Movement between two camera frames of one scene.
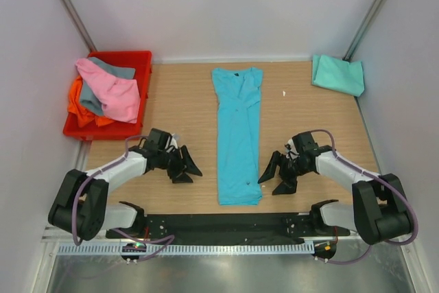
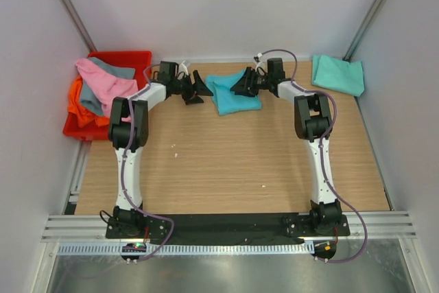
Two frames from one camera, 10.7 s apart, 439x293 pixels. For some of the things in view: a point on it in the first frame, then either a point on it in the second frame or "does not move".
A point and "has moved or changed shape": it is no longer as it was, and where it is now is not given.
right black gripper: (285, 167) to (252, 80)
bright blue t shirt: (239, 92) has moved or changed shape
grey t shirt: (87, 97) does not move
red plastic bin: (117, 130) does not move
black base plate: (230, 229) does not move
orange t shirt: (84, 116) does not move
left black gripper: (173, 165) to (188, 87)
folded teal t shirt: (337, 75) does not move
